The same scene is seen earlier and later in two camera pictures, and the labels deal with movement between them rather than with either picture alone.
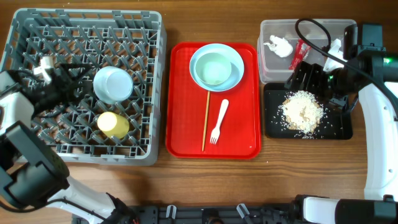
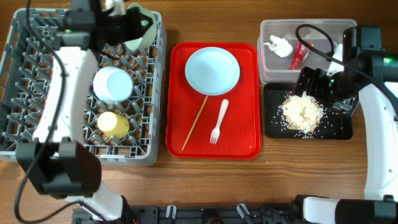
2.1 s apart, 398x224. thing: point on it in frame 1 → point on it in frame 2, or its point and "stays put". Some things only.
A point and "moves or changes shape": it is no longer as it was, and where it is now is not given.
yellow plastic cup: [114, 126] stays put
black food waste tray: [336, 124] stays put
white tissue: [280, 46] stays put
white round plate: [216, 67] moves or changes shape
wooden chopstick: [206, 120] → [195, 121]
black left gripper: [71, 89] → [135, 17]
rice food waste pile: [301, 110] stays put
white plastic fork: [215, 132] stays put
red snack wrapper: [301, 53] stays put
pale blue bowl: [112, 84] stays put
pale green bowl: [214, 68] → [148, 35]
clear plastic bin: [282, 45] stays put
